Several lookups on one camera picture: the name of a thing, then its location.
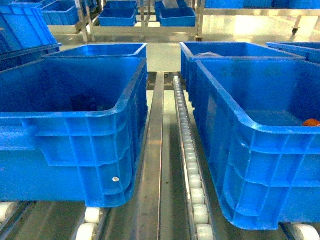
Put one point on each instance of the orange plastic cap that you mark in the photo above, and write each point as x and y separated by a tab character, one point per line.
311	123

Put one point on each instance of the stainless steel shelf rack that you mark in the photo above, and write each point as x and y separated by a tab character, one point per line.
147	26

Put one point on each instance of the blue bin behind right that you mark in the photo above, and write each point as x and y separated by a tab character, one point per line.
192	51

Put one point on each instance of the blue bin behind left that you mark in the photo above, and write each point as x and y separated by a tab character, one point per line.
100	50

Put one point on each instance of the blue target bin left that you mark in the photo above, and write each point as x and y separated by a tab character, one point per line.
72	129

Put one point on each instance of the blue target bin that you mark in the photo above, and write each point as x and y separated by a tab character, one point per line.
72	129
263	161

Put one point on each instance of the blue target bin right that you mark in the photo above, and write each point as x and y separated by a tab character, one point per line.
263	161

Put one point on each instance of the white roller track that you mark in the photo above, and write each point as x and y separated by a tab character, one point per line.
197	203

